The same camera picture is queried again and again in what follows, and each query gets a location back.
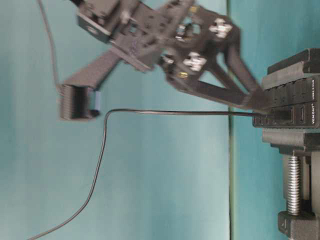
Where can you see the black multi-port USB hub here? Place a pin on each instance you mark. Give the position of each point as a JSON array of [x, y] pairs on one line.
[[300, 99]]

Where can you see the dark grey bench vise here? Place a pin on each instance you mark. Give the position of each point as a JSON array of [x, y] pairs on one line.
[[300, 150]]

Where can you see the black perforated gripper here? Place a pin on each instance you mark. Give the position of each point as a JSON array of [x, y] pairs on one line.
[[185, 39]]

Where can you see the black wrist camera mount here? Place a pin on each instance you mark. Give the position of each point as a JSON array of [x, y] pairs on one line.
[[99, 18]]

